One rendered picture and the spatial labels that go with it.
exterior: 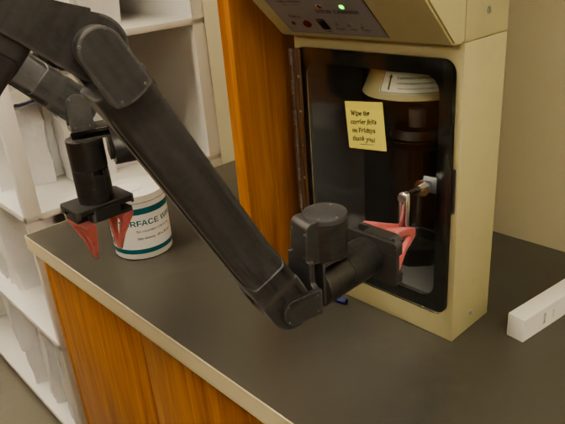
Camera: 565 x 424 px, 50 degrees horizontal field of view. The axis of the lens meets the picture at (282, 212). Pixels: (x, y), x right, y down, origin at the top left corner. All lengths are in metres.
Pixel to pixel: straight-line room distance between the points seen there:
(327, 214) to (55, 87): 0.46
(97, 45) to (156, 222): 0.84
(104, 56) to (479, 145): 0.58
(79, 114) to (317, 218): 0.41
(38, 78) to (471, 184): 0.65
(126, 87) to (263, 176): 0.60
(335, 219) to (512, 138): 0.68
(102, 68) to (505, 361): 0.73
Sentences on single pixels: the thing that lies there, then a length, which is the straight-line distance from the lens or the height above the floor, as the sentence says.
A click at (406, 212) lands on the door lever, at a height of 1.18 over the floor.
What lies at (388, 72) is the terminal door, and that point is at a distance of 0.91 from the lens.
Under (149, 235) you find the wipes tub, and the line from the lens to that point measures 1.33.
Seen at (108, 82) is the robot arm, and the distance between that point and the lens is 0.53.
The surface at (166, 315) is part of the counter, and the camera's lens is 1.14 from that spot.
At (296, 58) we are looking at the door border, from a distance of 1.03.
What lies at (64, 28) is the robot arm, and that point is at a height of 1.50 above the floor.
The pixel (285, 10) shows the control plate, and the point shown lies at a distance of 0.95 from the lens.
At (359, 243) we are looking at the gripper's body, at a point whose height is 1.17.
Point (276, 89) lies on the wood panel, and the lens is 1.10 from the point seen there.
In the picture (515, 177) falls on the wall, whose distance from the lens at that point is 1.36.
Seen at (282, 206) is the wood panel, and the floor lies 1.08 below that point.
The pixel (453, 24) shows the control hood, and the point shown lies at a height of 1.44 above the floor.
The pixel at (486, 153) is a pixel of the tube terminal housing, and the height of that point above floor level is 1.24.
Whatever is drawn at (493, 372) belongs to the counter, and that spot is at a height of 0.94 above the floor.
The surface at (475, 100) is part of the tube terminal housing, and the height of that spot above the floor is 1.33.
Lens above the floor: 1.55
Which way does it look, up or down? 24 degrees down
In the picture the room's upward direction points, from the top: 5 degrees counter-clockwise
